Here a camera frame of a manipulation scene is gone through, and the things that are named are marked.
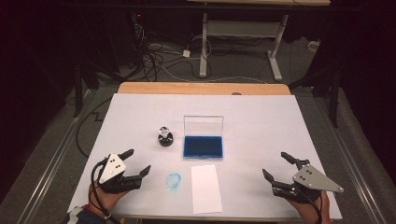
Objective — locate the small white box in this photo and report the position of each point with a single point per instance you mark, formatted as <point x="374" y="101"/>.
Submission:
<point x="313" y="46"/>

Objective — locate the white paper sheet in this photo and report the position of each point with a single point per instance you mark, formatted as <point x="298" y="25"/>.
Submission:
<point x="206" y="189"/>

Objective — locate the metal floor rail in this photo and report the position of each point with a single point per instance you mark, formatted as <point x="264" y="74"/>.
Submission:
<point x="351" y="168"/>
<point x="46" y="180"/>

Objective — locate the large white table cover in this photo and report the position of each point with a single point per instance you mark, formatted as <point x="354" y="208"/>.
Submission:
<point x="249" y="124"/>

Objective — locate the white power adapter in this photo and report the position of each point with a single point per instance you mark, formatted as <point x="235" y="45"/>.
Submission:
<point x="186" y="53"/>

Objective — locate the blue ink pad box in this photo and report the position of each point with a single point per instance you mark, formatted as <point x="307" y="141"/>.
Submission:
<point x="203" y="146"/>

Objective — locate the person's right hand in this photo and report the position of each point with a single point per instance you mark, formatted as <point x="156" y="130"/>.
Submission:
<point x="306" y="213"/>

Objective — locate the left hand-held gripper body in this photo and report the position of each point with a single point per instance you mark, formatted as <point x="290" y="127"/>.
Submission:
<point x="112" y="168"/>

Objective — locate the person's left hand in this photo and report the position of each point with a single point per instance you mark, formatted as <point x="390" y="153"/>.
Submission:
<point x="109" y="201"/>

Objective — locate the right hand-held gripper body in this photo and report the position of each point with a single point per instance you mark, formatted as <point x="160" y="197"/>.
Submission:
<point x="314" y="180"/>

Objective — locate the white-framed desk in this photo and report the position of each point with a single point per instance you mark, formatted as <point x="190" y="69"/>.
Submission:
<point x="243" y="28"/>

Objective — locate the black stand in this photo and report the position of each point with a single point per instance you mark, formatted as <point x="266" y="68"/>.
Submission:
<point x="333" y="99"/>
<point x="77" y="93"/>

